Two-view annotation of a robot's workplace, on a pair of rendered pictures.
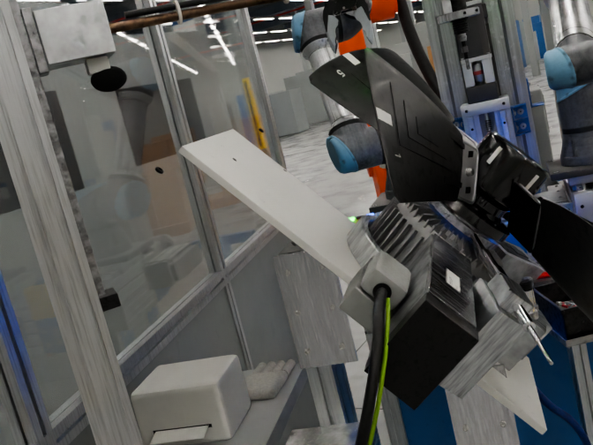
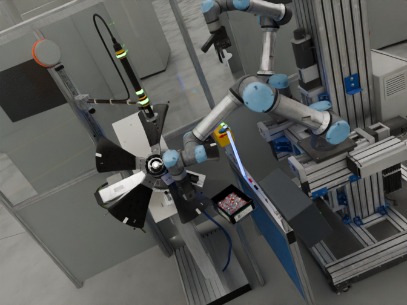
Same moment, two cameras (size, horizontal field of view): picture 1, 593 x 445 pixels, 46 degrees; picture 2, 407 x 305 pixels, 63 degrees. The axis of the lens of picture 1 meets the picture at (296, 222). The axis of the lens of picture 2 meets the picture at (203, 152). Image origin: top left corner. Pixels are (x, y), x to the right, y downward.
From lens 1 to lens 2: 2.23 m
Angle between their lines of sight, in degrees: 68
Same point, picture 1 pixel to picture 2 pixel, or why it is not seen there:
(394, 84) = (106, 146)
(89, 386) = not seen: hidden behind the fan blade
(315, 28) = (263, 21)
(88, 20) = (80, 103)
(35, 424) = not seen: hidden behind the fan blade
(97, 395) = not seen: hidden behind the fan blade
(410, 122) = (109, 155)
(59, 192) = (89, 130)
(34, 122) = (83, 117)
